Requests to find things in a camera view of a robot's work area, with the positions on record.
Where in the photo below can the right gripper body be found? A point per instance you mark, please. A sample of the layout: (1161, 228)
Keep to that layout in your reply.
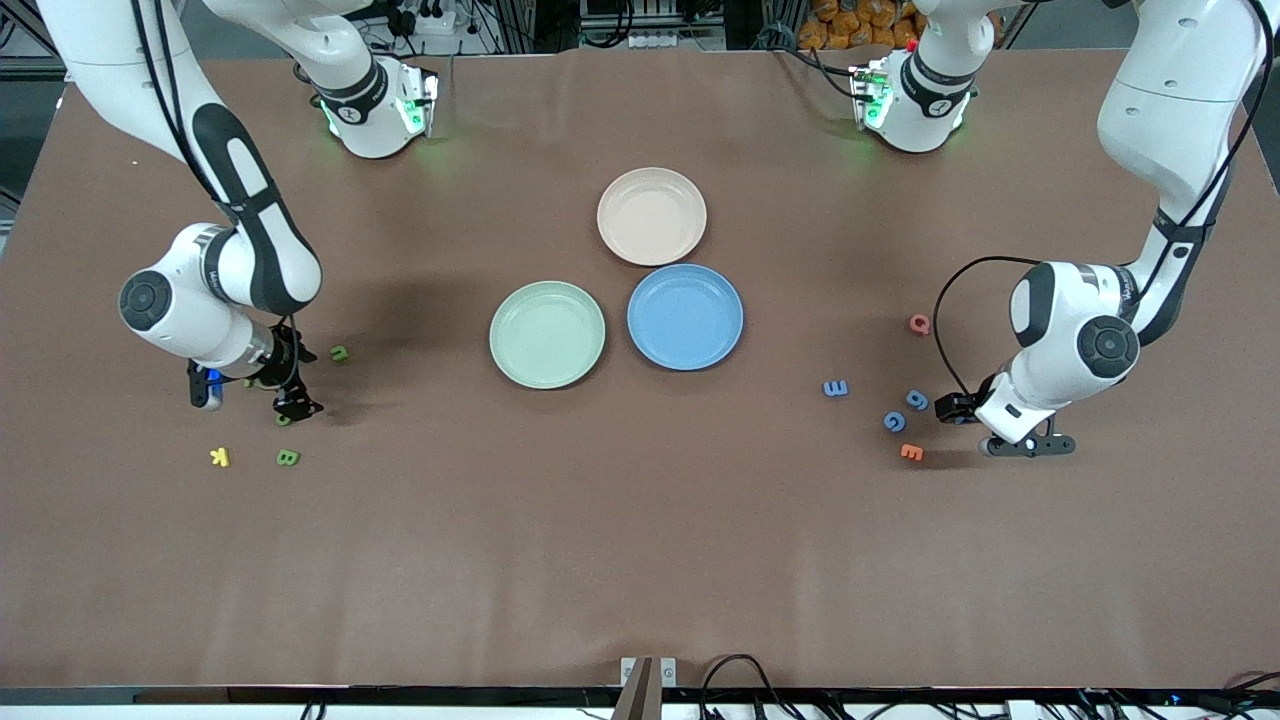
(283, 366)

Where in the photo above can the blue foam capital G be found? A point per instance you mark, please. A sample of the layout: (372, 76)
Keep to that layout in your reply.
(893, 430)

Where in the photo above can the blue foam letter E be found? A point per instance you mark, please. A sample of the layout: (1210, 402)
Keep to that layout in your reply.
(844, 388)

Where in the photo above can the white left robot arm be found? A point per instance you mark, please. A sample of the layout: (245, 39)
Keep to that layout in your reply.
(1070, 330)

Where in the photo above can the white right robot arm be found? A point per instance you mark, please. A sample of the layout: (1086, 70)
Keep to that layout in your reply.
(180, 320)

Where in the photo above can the blue foam lowercase g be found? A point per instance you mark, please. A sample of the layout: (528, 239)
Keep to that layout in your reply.
(917, 407)

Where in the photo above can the orange foam letter E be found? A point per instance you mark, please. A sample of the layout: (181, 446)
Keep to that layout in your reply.
(903, 452)

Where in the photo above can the red foam letter Q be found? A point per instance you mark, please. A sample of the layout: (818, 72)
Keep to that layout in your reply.
(926, 331)

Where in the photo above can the yellow foam letter K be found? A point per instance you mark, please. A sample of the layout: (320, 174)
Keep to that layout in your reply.
(219, 457)

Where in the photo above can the green round plate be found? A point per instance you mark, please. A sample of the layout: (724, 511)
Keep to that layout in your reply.
(547, 335)

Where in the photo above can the blue round plate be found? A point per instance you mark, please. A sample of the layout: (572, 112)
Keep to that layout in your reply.
(685, 317)

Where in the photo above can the brown table cover sheet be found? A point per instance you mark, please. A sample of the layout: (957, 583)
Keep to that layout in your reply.
(640, 500)

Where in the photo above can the beige round plate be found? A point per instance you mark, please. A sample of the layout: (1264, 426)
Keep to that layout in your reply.
(652, 215)

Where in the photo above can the white power strip with plugs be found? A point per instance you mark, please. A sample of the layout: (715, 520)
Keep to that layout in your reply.
(432, 22)

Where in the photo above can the pile of orange objects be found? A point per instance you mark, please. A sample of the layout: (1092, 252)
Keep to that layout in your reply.
(860, 22)

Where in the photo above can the white socket strip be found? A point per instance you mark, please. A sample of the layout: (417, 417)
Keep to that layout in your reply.
(660, 40)

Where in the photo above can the black table edge rail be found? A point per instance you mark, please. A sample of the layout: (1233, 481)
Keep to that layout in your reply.
(300, 695)

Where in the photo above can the silver camera mount bracket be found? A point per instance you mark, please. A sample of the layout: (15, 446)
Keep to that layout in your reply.
(645, 685)

